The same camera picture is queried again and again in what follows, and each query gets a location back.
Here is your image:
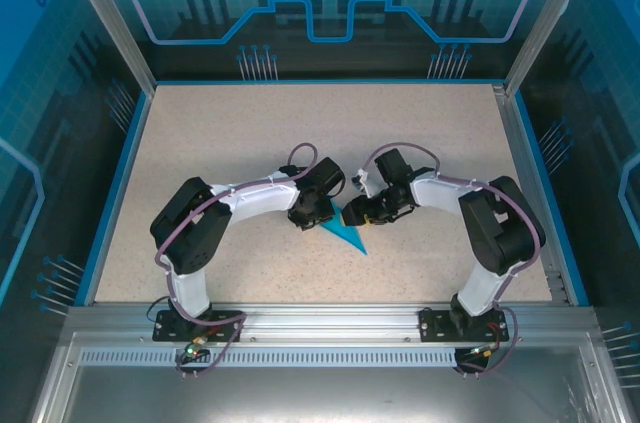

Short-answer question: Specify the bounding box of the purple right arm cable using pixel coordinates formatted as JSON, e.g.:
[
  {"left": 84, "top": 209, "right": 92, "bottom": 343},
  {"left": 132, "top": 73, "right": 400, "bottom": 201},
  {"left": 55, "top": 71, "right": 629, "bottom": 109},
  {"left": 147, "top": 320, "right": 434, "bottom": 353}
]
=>
[{"left": 360, "top": 141, "right": 546, "bottom": 377}]

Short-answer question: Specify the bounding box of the lit cable connector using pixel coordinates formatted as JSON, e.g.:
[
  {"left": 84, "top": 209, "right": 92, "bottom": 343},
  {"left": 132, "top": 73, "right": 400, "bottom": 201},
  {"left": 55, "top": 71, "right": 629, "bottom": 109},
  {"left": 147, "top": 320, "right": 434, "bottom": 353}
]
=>
[
  {"left": 182, "top": 335, "right": 210, "bottom": 360},
  {"left": 467, "top": 341, "right": 502, "bottom": 359}
]

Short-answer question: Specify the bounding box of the blue paper sheet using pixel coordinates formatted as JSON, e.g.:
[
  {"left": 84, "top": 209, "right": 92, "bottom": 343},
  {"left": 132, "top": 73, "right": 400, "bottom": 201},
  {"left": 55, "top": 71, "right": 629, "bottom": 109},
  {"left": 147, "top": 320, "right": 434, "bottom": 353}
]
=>
[{"left": 318, "top": 200, "right": 370, "bottom": 258}]

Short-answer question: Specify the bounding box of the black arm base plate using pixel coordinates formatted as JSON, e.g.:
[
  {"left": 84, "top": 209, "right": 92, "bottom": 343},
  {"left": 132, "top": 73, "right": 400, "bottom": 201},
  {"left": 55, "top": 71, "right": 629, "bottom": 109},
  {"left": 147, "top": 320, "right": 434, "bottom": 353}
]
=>
[
  {"left": 152, "top": 309, "right": 245, "bottom": 343},
  {"left": 418, "top": 306, "right": 511, "bottom": 343}
]

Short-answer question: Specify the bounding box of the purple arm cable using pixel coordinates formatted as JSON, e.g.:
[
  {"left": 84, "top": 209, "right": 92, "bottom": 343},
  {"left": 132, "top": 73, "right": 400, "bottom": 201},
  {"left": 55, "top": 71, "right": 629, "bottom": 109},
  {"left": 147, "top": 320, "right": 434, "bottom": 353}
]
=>
[
  {"left": 360, "top": 141, "right": 546, "bottom": 377},
  {"left": 154, "top": 142, "right": 321, "bottom": 380}
]

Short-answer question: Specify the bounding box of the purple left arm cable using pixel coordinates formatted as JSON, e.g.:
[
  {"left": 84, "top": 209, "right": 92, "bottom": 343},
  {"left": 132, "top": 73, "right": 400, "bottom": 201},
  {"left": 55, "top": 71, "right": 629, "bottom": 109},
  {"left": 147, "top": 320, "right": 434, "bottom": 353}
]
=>
[{"left": 154, "top": 142, "right": 321, "bottom": 380}]

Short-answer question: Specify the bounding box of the aluminium side rail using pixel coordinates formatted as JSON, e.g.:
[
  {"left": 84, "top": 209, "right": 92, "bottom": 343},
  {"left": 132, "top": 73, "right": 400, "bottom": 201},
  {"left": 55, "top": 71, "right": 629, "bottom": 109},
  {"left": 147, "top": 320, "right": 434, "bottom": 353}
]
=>
[{"left": 491, "top": 82, "right": 574, "bottom": 305}]

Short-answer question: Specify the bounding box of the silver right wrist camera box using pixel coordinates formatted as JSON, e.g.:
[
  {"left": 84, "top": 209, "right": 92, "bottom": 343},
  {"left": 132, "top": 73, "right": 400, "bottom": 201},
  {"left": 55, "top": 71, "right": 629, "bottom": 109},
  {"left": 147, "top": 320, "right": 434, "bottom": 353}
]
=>
[{"left": 351, "top": 168, "right": 375, "bottom": 200}]

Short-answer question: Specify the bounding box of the brushed steel front panel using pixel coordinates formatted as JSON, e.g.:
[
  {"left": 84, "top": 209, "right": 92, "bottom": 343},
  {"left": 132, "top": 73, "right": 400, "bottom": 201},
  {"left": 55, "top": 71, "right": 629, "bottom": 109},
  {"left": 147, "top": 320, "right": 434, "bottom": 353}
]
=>
[{"left": 27, "top": 331, "right": 624, "bottom": 423}]

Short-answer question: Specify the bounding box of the slotted grey cable duct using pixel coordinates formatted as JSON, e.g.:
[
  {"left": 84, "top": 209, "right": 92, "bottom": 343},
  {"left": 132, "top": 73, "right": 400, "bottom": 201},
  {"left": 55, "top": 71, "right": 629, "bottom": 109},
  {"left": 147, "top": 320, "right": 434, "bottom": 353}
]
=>
[{"left": 79, "top": 348, "right": 459, "bottom": 367}]

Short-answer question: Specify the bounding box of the aluminium front rail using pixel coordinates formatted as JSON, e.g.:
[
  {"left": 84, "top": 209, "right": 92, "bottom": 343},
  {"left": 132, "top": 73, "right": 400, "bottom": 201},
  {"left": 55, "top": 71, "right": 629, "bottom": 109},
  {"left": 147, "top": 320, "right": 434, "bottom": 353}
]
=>
[{"left": 66, "top": 301, "right": 597, "bottom": 344}]

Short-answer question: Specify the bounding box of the aluminium frame post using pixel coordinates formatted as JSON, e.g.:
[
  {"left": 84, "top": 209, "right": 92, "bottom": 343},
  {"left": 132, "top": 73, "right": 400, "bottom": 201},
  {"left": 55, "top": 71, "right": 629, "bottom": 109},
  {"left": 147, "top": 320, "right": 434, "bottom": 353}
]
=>
[
  {"left": 503, "top": 0, "right": 605, "bottom": 96},
  {"left": 54, "top": 0, "right": 157, "bottom": 96}
]

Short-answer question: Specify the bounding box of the blue table border frame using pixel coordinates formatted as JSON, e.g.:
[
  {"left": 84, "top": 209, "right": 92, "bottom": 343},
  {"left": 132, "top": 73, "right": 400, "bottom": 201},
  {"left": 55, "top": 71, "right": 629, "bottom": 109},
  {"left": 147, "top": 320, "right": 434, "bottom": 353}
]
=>
[{"left": 74, "top": 77, "right": 590, "bottom": 307}]

